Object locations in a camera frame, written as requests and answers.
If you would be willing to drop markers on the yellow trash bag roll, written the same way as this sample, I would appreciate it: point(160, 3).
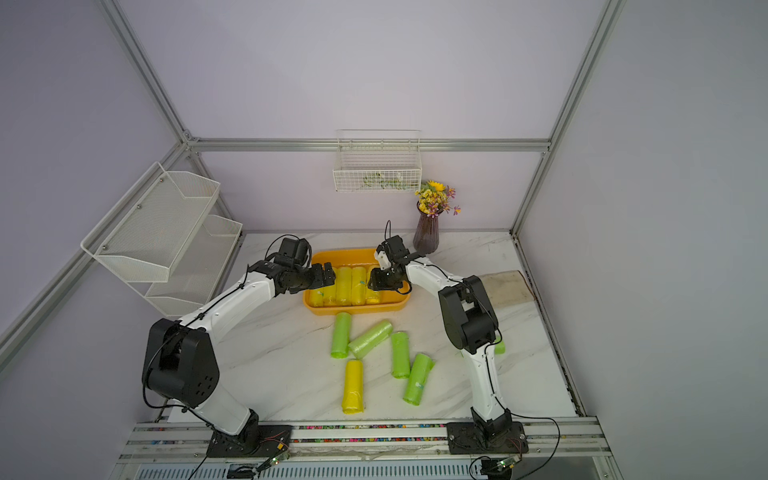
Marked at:
point(353, 390)
point(358, 285)
point(372, 297)
point(330, 295)
point(316, 298)
point(343, 285)

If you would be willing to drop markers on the beige work glove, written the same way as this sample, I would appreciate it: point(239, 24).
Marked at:
point(508, 288)

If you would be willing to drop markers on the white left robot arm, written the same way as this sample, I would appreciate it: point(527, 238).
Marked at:
point(180, 361)

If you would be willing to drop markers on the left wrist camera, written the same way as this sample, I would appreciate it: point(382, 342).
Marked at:
point(293, 252)

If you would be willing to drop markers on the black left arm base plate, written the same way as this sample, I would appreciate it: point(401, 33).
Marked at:
point(255, 441)

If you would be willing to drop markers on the purple glass vase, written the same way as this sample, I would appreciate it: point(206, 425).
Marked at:
point(426, 236)

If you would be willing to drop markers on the white wire wall basket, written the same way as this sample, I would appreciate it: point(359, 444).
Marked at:
point(370, 160)

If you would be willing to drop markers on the white mesh lower shelf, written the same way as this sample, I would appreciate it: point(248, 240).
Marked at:
point(196, 277)

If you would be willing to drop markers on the yellow and purple flowers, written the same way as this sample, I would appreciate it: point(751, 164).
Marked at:
point(436, 198)

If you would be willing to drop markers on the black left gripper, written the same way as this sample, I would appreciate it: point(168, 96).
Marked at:
point(319, 280)

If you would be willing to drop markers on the yellow plastic storage box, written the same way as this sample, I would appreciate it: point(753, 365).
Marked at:
point(390, 301)

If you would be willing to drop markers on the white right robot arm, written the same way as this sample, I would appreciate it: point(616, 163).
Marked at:
point(471, 326)

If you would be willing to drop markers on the white mesh shelf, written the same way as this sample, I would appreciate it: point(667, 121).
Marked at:
point(144, 237)
point(196, 277)

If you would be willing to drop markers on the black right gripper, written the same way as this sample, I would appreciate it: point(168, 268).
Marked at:
point(375, 277)

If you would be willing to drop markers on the white mesh upper shelf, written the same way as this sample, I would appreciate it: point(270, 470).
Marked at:
point(144, 237)

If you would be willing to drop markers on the aluminium rail frame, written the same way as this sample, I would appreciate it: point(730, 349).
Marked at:
point(563, 448)

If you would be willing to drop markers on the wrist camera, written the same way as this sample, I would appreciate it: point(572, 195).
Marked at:
point(293, 252)
point(392, 252)

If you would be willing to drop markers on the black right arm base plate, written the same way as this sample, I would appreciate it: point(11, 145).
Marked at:
point(467, 438)

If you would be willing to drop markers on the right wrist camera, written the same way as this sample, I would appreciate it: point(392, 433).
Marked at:
point(392, 252)

